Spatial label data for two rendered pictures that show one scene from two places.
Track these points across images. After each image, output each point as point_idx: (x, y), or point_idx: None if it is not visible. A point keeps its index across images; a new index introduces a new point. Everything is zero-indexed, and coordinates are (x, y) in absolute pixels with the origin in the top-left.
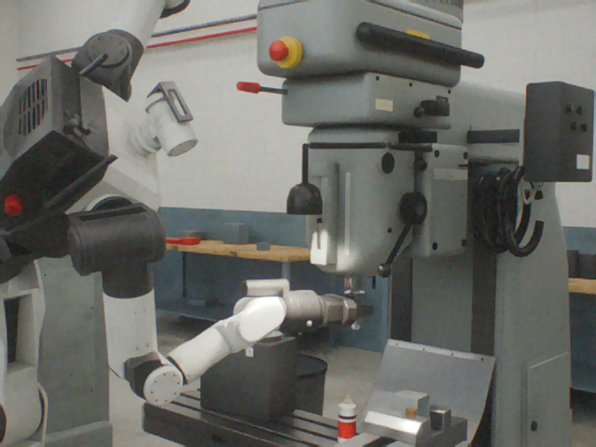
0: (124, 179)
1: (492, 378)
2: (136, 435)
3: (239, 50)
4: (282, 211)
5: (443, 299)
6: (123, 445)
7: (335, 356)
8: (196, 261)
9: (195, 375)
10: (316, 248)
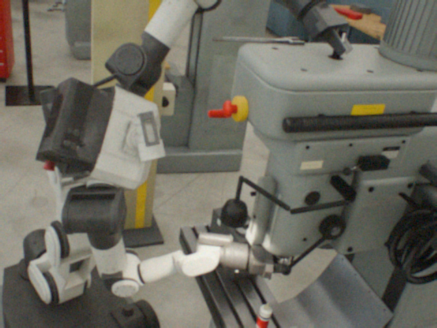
0: (108, 174)
1: (387, 324)
2: (261, 157)
3: None
4: None
5: (377, 254)
6: (250, 163)
7: None
8: None
9: (151, 281)
10: (250, 231)
